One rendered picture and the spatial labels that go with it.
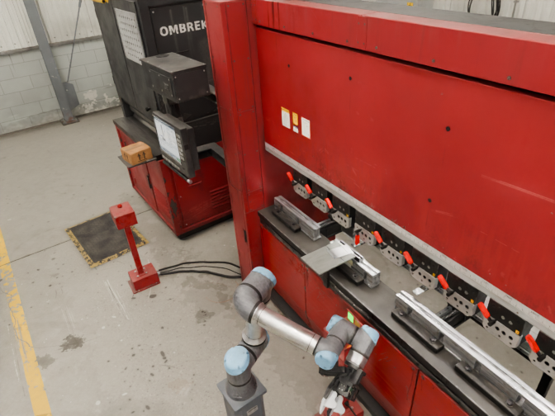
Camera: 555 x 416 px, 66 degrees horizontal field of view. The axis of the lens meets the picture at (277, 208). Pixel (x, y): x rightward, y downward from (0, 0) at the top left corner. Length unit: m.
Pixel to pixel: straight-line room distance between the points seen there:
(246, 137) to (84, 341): 2.07
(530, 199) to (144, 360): 2.79
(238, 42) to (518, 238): 1.84
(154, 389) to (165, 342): 0.40
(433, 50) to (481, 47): 0.19
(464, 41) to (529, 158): 0.43
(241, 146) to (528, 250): 1.85
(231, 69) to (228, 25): 0.25
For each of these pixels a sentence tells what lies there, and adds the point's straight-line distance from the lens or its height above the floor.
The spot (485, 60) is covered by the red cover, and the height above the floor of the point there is 2.22.
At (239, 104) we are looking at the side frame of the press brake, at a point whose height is 1.70.
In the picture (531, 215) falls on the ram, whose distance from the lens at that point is 1.65.
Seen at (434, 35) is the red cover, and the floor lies 2.27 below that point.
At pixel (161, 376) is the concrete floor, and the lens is 3.36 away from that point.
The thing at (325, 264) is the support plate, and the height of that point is 1.00.
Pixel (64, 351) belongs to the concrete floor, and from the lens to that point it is 3.82.
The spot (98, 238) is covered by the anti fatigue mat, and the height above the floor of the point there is 0.01.
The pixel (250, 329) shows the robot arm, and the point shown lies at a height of 1.10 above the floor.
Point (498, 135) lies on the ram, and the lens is 1.62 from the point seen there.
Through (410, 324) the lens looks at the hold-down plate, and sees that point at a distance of 2.32.
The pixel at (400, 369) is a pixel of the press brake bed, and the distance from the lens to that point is 2.45.
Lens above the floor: 2.60
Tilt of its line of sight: 33 degrees down
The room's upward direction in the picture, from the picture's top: 4 degrees counter-clockwise
